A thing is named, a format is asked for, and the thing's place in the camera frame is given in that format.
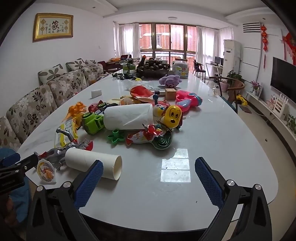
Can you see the gold framed calligraphy picture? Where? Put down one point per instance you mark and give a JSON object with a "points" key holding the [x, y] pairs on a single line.
{"points": [[53, 26]]}

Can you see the computer monitor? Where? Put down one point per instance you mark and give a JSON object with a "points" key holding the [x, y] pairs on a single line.
{"points": [[218, 60]]}

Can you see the pink toy water gun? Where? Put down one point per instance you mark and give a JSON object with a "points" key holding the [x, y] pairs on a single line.
{"points": [[188, 99]]}

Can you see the black and white device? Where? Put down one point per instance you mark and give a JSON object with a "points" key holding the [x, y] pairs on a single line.
{"points": [[159, 93]]}

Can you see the wooden cube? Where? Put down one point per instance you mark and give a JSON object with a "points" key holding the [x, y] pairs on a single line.
{"points": [[170, 94]]}

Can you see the wooden chair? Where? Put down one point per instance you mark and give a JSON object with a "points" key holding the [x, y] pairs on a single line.
{"points": [[233, 91]]}

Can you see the round white and orange packet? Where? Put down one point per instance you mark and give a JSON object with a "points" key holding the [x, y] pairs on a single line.
{"points": [[47, 172]]}

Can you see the black television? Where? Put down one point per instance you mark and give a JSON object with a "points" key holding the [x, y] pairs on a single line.
{"points": [[284, 76]]}

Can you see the pink basket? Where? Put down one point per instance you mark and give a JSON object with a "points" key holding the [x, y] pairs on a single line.
{"points": [[223, 87]]}

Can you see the white sheer curtain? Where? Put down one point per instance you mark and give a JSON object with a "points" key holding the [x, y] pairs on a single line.
{"points": [[126, 39], [208, 44]]}

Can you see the white standing air conditioner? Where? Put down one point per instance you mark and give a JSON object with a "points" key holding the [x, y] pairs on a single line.
{"points": [[231, 58]]}

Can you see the potted pink flower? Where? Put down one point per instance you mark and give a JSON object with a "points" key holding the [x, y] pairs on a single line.
{"points": [[256, 87]]}

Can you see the white cardboard tube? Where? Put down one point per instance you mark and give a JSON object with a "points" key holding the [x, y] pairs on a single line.
{"points": [[87, 160]]}

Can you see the purple plush toy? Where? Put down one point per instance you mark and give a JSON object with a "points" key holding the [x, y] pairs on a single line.
{"points": [[170, 80]]}

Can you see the green potted plant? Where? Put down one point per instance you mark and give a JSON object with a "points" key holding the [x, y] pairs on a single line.
{"points": [[233, 76]]}

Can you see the large red wall decoration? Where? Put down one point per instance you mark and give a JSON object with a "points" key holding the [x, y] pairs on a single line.
{"points": [[290, 39]]}

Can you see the dark snack packets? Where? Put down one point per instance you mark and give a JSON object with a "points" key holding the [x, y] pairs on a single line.
{"points": [[120, 76]]}

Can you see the red toy car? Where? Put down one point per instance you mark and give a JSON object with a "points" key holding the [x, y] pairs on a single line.
{"points": [[98, 106]]}

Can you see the round ceiling lamp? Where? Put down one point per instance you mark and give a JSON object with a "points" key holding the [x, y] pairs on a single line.
{"points": [[172, 18]]}

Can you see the green jar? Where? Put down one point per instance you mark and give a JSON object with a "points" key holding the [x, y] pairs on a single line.
{"points": [[128, 68]]}

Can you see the white wooden rack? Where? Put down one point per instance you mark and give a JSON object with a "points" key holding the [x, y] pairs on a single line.
{"points": [[281, 107]]}

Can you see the slatted wall air vent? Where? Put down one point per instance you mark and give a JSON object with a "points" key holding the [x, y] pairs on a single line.
{"points": [[251, 27]]}

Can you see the dark red chair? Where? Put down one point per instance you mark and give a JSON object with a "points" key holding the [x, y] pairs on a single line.
{"points": [[198, 69]]}

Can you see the red snack bag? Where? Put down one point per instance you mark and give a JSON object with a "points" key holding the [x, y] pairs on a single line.
{"points": [[140, 92]]}

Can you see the yellow bee toy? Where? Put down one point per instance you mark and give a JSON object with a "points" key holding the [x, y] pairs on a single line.
{"points": [[159, 110]]}

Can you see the green flower-shaped toy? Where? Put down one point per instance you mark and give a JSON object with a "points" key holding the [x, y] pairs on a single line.
{"points": [[115, 138]]}

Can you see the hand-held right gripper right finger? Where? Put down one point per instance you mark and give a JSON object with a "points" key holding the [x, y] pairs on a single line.
{"points": [[208, 183]]}

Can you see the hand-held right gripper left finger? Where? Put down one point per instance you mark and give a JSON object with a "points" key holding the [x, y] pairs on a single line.
{"points": [[89, 183]]}

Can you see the floral sofa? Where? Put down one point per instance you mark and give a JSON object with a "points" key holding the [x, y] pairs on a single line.
{"points": [[34, 102]]}

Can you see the white television stand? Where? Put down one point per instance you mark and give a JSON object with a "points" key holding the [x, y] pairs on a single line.
{"points": [[272, 114]]}

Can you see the yellow dog toy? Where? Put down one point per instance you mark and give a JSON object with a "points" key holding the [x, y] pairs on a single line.
{"points": [[172, 114]]}

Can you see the large window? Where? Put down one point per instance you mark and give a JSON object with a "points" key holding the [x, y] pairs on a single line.
{"points": [[166, 37]]}

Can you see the green toy truck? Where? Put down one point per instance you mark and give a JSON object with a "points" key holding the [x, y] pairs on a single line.
{"points": [[92, 122]]}

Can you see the red knot wall ornament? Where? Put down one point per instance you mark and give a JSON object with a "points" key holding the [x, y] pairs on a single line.
{"points": [[264, 37]]}

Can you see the grey and red action figure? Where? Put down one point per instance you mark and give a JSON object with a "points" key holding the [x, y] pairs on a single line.
{"points": [[69, 148]]}

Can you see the white computer desk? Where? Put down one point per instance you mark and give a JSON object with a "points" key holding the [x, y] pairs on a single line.
{"points": [[212, 67]]}

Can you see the small green plant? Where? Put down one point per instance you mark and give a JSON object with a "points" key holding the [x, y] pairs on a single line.
{"points": [[291, 122]]}

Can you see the yellow toy vehicle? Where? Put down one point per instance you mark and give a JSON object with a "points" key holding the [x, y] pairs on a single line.
{"points": [[241, 100]]}

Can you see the yellow packet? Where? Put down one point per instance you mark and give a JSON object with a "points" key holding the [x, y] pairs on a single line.
{"points": [[67, 129]]}

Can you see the white block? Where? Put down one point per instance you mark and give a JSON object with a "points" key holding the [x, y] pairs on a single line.
{"points": [[96, 93]]}

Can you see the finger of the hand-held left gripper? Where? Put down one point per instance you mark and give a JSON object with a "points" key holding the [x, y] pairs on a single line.
{"points": [[20, 164]]}

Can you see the orange snack bag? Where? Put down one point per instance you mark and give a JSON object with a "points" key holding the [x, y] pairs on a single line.
{"points": [[128, 101]]}

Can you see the brown wooden desk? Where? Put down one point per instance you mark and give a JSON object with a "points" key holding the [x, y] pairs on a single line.
{"points": [[111, 64]]}

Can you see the colourful tin rooster toy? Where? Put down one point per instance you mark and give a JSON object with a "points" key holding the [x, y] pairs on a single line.
{"points": [[148, 138]]}

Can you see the white paper towel roll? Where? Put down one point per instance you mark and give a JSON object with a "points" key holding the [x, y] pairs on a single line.
{"points": [[127, 115]]}

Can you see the orange dinosaur toy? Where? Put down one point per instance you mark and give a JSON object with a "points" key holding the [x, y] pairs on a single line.
{"points": [[76, 109]]}

